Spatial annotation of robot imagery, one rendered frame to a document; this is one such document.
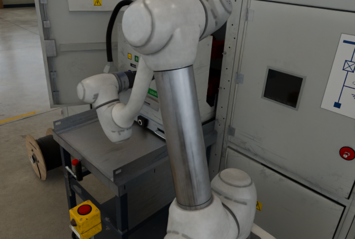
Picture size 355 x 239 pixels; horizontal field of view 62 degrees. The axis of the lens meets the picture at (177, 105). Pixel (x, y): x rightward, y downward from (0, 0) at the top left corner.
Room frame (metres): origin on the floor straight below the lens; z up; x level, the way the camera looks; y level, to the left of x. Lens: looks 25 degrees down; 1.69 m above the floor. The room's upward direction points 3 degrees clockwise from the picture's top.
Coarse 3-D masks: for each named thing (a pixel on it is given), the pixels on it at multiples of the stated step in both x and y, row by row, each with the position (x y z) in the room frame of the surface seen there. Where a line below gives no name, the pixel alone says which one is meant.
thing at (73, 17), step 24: (48, 0) 1.71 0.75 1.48; (72, 0) 1.73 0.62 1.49; (96, 0) 1.78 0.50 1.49; (120, 0) 1.84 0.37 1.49; (48, 24) 1.68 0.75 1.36; (72, 24) 1.75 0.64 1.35; (96, 24) 1.80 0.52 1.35; (48, 48) 1.67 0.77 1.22; (72, 48) 1.73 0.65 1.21; (96, 48) 1.78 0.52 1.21; (48, 72) 1.66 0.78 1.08; (72, 72) 1.74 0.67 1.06; (96, 72) 1.80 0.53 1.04; (72, 96) 1.73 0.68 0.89
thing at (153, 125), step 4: (136, 116) 1.50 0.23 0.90; (144, 116) 1.46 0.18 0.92; (136, 120) 1.50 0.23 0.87; (148, 120) 1.43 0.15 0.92; (152, 120) 1.42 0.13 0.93; (148, 124) 1.43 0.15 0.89; (152, 124) 1.41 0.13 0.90; (156, 124) 1.39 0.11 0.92; (160, 124) 1.38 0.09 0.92; (152, 128) 1.41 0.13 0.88; (156, 128) 1.39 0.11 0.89; (160, 128) 1.37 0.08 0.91; (156, 132) 1.39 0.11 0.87; (160, 132) 1.36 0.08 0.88; (164, 136) 1.34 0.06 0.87
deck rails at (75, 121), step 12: (60, 120) 1.39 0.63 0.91; (72, 120) 1.44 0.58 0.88; (84, 120) 1.49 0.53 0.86; (96, 120) 1.52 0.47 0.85; (60, 132) 1.36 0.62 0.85; (204, 132) 1.42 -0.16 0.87; (144, 156) 1.11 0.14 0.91; (156, 156) 1.16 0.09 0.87; (120, 168) 1.01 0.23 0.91; (132, 168) 1.06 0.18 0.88; (120, 180) 1.00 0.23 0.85
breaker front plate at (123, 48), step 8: (120, 32) 1.61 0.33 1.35; (120, 40) 1.62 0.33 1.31; (120, 48) 1.62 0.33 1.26; (128, 48) 1.57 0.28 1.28; (120, 56) 1.62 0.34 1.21; (120, 64) 1.62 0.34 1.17; (128, 64) 1.57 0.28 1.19; (136, 64) 1.52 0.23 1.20; (152, 80) 1.43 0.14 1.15; (152, 88) 1.43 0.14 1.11; (120, 96) 1.63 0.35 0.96; (128, 96) 1.57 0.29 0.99; (152, 96) 1.43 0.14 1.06; (144, 104) 1.47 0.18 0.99; (144, 112) 1.47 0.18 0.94; (152, 112) 1.43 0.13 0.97; (160, 112) 1.39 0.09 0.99; (160, 120) 1.38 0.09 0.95
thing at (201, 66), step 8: (120, 24) 1.61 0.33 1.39; (208, 40) 1.44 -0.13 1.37; (200, 48) 1.40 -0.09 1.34; (208, 48) 1.44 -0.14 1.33; (200, 56) 1.40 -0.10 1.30; (208, 56) 1.45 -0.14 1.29; (200, 64) 1.41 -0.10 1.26; (208, 64) 1.45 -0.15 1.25; (200, 72) 1.41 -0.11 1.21; (208, 72) 1.46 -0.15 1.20; (200, 80) 1.42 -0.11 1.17; (200, 88) 1.42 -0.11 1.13; (200, 96) 1.42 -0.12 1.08; (200, 104) 1.43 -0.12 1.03; (208, 104) 1.48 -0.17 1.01; (200, 112) 1.43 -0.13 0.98; (208, 112) 1.49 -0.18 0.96
